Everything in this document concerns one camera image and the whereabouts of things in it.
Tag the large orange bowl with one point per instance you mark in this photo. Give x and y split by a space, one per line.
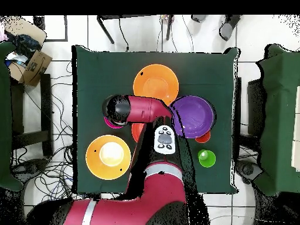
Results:
93 159
155 82

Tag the purple bowl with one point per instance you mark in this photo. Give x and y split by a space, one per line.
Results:
194 117

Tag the brown cardboard box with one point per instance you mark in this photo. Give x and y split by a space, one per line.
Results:
35 70

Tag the black stool frame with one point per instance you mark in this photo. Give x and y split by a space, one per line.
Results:
45 112

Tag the black rectangular frame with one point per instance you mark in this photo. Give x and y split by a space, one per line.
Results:
66 28

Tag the pink bowl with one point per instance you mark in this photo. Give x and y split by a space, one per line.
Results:
110 125

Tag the orange cup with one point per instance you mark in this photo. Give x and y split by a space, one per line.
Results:
203 139

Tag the beige cardboard sheet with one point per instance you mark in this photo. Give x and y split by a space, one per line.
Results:
25 27

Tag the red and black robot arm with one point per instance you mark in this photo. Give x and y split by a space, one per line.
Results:
159 194

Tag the black pedestal leg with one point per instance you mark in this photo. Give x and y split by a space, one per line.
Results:
29 168
248 171

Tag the person's foot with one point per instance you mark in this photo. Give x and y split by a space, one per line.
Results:
228 28
198 18

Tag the green cup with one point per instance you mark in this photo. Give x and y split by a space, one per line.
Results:
207 159

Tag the black metal stand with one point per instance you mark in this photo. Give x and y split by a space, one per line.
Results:
105 29

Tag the green cloth side table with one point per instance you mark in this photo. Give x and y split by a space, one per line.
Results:
279 117
4 117

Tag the dark green tablecloth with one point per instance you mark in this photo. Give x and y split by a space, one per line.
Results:
105 77

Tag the red-orange bowl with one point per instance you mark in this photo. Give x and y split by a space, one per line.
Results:
137 131

